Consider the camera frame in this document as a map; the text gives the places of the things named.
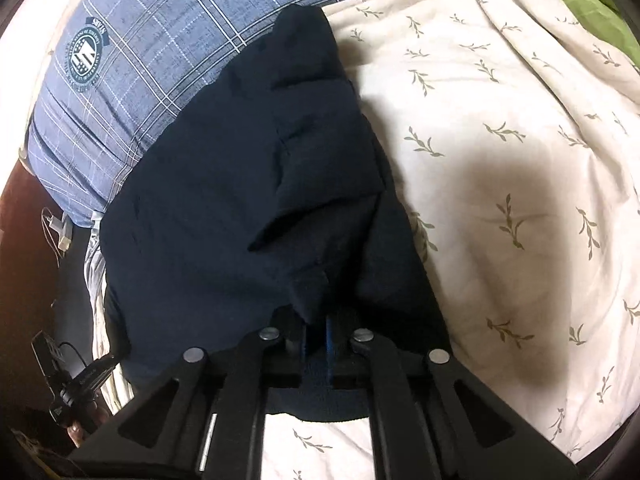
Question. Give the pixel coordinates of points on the person's left hand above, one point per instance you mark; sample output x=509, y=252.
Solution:
x=76, y=432

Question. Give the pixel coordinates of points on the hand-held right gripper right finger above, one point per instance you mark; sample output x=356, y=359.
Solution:
x=331, y=352

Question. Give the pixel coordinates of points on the grey striped cloth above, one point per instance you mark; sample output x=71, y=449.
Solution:
x=92, y=265

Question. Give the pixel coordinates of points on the navy blue shirt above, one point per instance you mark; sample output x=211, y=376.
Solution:
x=225, y=210

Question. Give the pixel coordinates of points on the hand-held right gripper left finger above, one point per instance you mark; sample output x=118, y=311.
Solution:
x=303, y=347

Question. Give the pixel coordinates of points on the white leaf-print bed sheet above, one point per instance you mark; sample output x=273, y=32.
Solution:
x=500, y=160

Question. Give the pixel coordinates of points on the blue plaid pillow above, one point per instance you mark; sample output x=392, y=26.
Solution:
x=150, y=60

